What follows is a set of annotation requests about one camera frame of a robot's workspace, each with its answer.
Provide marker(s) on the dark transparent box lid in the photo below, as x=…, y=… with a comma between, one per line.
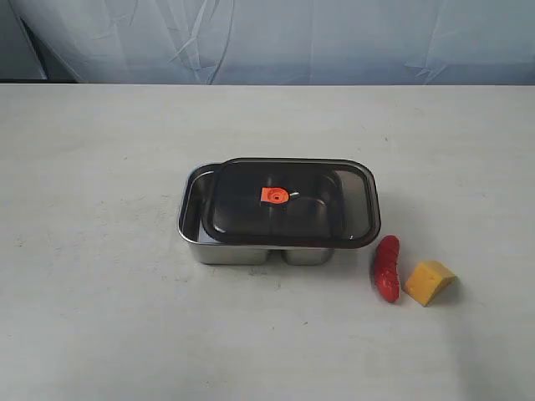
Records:
x=292, y=202

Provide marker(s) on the yellow toy cheese wedge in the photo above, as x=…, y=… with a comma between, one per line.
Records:
x=428, y=279

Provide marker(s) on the red toy sausage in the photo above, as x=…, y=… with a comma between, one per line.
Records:
x=385, y=271

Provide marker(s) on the white backdrop cloth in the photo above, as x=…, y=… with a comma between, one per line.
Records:
x=286, y=42

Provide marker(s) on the stainless steel lunch box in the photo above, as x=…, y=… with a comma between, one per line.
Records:
x=212, y=252

